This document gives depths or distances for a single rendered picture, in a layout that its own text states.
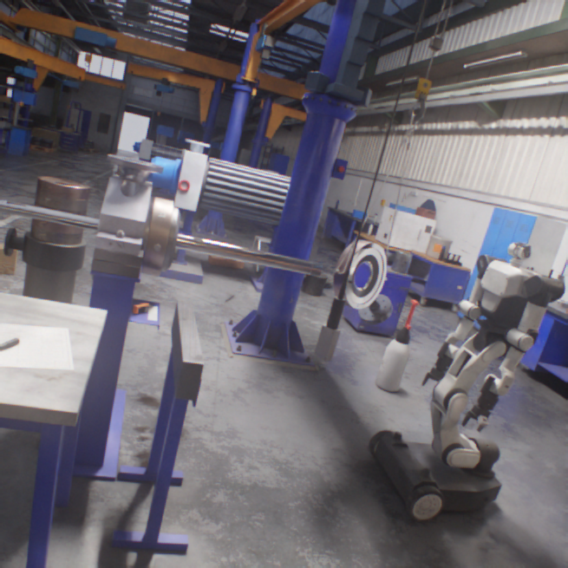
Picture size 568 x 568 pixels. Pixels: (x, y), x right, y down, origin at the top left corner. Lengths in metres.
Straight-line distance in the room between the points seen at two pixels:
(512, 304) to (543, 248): 4.47
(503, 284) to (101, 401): 2.01
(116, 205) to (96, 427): 1.00
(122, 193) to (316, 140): 2.12
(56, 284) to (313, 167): 2.15
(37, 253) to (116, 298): 1.70
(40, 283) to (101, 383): 1.68
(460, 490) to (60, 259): 2.96
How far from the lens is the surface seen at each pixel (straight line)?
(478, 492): 3.04
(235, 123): 9.45
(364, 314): 2.94
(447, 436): 2.94
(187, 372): 1.67
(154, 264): 2.30
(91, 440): 2.47
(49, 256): 3.75
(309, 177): 4.02
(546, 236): 7.13
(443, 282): 8.28
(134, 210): 2.21
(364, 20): 3.93
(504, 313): 2.71
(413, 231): 9.12
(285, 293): 4.15
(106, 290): 2.15
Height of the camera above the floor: 1.55
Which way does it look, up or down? 14 degrees down
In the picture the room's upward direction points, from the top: 14 degrees clockwise
